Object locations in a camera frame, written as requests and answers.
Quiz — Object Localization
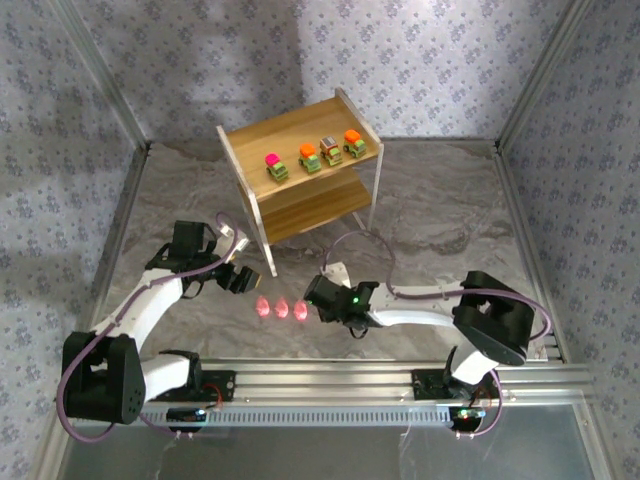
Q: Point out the wooden two-tier shelf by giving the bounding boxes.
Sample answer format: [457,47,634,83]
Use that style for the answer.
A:
[215,87,385,279]

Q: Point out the green toy truck pink load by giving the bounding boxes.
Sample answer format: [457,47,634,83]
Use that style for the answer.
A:
[263,152,291,184]

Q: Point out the green toy truck orange mixer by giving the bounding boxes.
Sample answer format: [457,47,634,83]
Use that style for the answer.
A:
[297,143,323,174]

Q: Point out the green toy truck grey box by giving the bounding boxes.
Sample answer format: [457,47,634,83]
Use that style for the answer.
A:
[319,135,344,167]

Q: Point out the green toy truck orange tipper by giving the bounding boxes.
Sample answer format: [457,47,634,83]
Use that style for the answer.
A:
[342,128,368,160]

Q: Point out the grey metal sheet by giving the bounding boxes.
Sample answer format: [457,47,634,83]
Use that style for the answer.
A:
[54,424,599,480]

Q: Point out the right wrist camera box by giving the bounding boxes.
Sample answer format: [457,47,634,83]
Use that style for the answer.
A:
[322,260,352,287]

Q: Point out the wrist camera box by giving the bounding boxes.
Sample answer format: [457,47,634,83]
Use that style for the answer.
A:
[322,260,352,287]
[218,224,253,261]

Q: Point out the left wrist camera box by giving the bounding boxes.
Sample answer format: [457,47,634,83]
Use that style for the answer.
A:
[218,224,253,261]

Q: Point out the aluminium frame side bar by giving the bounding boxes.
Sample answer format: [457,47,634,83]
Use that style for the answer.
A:
[72,144,154,366]
[492,142,569,364]

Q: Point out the aluminium mounting rail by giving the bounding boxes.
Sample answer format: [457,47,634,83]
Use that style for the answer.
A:
[53,357,594,406]

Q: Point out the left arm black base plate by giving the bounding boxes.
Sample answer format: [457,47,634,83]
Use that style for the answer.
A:
[145,369,237,403]

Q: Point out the grey slotted cable duct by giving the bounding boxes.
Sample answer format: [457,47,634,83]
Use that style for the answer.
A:
[72,405,454,427]

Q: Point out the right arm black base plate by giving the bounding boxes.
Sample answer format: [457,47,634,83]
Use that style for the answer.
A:
[411,368,504,401]

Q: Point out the aluminium frame post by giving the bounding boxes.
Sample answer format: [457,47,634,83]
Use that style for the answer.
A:
[493,0,597,151]
[52,0,152,151]

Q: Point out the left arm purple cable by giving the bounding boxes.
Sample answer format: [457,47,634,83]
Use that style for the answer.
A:
[55,212,241,444]

